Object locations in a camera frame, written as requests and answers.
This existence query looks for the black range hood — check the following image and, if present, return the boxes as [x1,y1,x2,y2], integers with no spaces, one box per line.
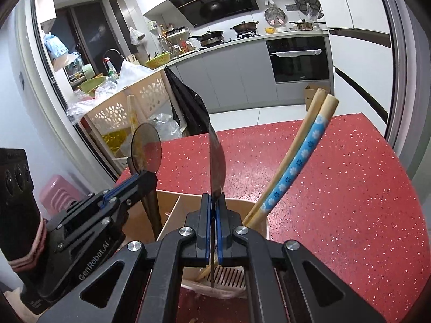
[168,0,260,28]

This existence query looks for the bronze cooking pot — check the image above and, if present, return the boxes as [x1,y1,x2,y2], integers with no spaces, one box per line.
[231,21,260,37]

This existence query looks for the black wok with lid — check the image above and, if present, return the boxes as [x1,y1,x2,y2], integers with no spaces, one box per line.
[189,30,224,47]

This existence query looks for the white hanging plastic bag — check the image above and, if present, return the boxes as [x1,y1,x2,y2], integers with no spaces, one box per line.
[130,27,146,46]

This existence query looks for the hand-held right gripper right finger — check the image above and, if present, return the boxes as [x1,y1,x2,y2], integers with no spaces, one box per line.
[215,196,386,323]

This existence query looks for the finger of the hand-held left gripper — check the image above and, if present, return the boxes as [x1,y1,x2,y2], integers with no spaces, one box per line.
[64,178,158,237]
[69,171,158,214]

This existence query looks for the round black divided pan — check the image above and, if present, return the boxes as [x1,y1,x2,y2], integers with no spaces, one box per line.
[296,0,320,16]

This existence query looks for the spray bottle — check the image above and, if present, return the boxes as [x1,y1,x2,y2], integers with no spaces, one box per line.
[104,57,118,78]

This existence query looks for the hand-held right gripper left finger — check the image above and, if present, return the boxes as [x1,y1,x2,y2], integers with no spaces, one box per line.
[37,193,214,323]

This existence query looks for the grey base cabinets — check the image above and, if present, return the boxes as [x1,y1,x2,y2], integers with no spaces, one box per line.
[168,38,270,115]

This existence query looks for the black plastic bag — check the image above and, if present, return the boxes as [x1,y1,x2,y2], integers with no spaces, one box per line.
[164,66,211,135]

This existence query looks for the blue floral wooden chopstick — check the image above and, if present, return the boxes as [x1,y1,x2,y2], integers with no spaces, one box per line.
[247,94,339,227]

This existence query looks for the yellow cooking oil bottle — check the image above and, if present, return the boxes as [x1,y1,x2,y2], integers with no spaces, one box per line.
[103,131,130,155]

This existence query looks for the black kitchen faucet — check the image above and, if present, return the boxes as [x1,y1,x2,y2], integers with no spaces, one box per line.
[103,49,123,71]

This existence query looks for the dark translucent plastic spoon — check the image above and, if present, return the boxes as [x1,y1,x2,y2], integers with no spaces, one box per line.
[208,123,227,290]
[129,123,163,243]

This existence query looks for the white towel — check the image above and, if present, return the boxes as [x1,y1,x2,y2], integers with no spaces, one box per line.
[275,49,322,58]

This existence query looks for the green bowl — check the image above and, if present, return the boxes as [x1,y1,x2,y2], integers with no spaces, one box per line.
[79,76,108,95]

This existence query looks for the green colander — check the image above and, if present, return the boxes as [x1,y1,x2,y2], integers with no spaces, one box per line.
[145,54,171,68]

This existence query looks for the beige plastic utensil holder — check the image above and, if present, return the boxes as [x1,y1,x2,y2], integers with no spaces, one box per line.
[120,189,270,301]

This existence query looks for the cardboard box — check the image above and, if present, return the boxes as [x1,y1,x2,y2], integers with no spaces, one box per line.
[305,84,331,111]

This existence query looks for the clear plastic bag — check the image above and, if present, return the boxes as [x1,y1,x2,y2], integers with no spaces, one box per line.
[118,61,154,90]
[66,84,118,125]

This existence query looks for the crumpled clear plastic bags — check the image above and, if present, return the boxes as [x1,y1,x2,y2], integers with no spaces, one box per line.
[148,113,182,142]

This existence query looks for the small gold saucepan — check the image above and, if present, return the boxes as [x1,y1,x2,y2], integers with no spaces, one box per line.
[290,19,327,31]

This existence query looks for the white refrigerator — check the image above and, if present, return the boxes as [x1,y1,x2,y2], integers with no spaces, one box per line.
[328,0,396,125]

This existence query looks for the cream plastic storage cart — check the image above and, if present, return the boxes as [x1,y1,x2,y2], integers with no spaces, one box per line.
[82,67,184,172]

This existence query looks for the round metal steamer rack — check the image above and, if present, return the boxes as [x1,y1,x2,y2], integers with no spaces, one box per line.
[264,7,286,27]

